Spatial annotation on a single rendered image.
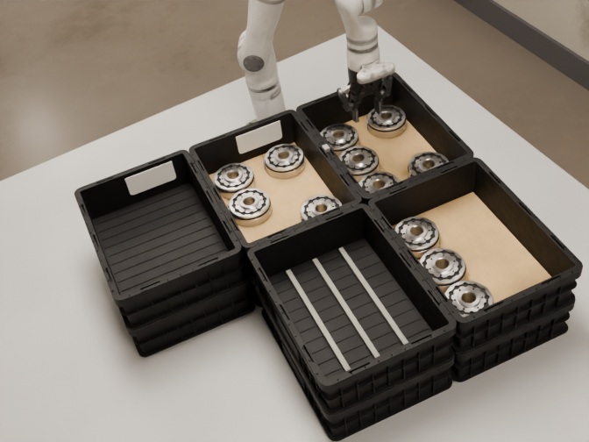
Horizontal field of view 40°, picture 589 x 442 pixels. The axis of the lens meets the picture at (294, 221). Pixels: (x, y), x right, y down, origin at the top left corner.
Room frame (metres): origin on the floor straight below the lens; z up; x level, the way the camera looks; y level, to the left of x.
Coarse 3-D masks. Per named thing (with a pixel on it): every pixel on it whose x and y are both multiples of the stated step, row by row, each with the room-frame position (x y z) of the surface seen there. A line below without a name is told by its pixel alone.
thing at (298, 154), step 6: (282, 144) 1.61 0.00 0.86; (288, 144) 1.61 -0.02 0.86; (270, 150) 1.60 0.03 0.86; (276, 150) 1.59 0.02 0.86; (294, 150) 1.58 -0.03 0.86; (300, 150) 1.58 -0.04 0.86; (270, 156) 1.57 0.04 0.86; (294, 156) 1.56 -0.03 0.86; (300, 156) 1.55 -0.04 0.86; (270, 162) 1.55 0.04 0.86; (276, 162) 1.54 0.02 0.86; (288, 162) 1.54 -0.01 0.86; (294, 162) 1.54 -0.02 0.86; (300, 162) 1.53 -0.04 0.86; (276, 168) 1.52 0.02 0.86; (282, 168) 1.52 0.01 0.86; (288, 168) 1.51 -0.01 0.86
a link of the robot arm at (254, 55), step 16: (256, 0) 1.79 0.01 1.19; (272, 0) 1.78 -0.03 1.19; (256, 16) 1.79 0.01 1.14; (272, 16) 1.78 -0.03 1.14; (256, 32) 1.79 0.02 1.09; (272, 32) 1.79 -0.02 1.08; (240, 48) 1.81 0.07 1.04; (256, 48) 1.79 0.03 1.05; (240, 64) 1.81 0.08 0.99; (256, 64) 1.79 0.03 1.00
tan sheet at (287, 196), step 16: (256, 160) 1.60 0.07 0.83; (256, 176) 1.54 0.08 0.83; (272, 176) 1.53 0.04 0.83; (304, 176) 1.51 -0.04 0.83; (272, 192) 1.47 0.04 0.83; (288, 192) 1.46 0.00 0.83; (304, 192) 1.45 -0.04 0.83; (320, 192) 1.44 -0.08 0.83; (272, 208) 1.42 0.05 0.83; (288, 208) 1.41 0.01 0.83; (272, 224) 1.36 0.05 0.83; (288, 224) 1.35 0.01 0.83
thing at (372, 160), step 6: (348, 150) 1.55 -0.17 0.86; (354, 150) 1.55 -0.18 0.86; (360, 150) 1.54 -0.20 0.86; (366, 150) 1.54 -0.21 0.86; (372, 150) 1.53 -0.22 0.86; (342, 156) 1.53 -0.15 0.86; (348, 156) 1.52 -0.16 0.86; (372, 156) 1.51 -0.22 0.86; (348, 162) 1.50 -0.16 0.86; (366, 162) 1.49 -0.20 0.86; (372, 162) 1.49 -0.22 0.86; (348, 168) 1.48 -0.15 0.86; (354, 168) 1.48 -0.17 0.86; (360, 168) 1.48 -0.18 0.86; (366, 168) 1.47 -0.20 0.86; (372, 168) 1.47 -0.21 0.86; (354, 174) 1.46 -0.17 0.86; (360, 174) 1.46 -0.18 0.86
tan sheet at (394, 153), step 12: (360, 120) 1.70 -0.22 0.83; (360, 132) 1.65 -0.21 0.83; (408, 132) 1.61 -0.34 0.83; (360, 144) 1.60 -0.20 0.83; (372, 144) 1.59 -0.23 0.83; (384, 144) 1.58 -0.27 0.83; (396, 144) 1.58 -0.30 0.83; (408, 144) 1.57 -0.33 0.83; (420, 144) 1.56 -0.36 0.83; (384, 156) 1.54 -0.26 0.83; (396, 156) 1.53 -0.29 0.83; (408, 156) 1.52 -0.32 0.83; (384, 168) 1.49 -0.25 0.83; (396, 168) 1.48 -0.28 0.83
